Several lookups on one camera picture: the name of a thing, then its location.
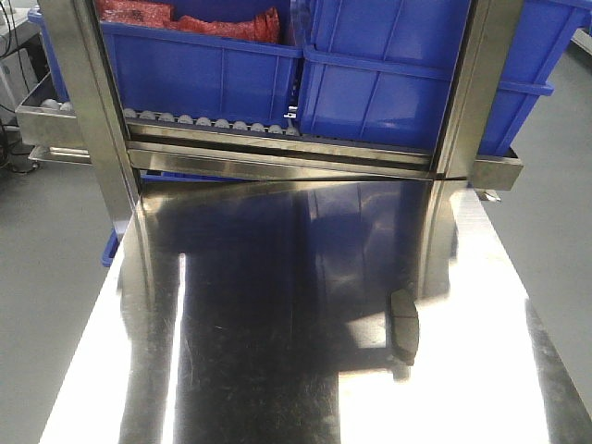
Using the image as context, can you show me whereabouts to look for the brake pad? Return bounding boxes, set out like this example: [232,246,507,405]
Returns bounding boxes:
[388,290,420,366]

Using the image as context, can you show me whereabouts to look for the roller conveyor track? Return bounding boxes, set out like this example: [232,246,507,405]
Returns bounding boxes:
[123,107,301,137]

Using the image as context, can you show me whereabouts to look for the right blue plastic bin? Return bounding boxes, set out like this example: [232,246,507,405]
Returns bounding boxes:
[294,1,591,156]

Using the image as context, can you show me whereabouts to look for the red mesh bag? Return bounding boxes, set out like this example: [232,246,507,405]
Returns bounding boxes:
[94,1,281,43]

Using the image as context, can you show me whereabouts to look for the stainless steel rack frame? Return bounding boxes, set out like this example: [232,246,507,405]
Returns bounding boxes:
[16,0,524,241]

